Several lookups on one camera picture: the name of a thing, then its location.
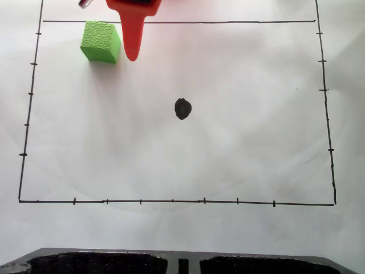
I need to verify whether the green textured foam cube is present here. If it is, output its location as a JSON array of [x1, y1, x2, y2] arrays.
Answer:
[[80, 20, 121, 65]]

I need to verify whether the white paper sheet with lines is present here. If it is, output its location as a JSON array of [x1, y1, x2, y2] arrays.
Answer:
[[0, 0, 365, 259]]

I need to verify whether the black plastic tray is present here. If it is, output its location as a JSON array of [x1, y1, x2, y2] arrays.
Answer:
[[0, 247, 365, 274]]

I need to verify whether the black dot mark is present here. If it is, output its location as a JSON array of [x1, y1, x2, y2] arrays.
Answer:
[[174, 98, 192, 120]]

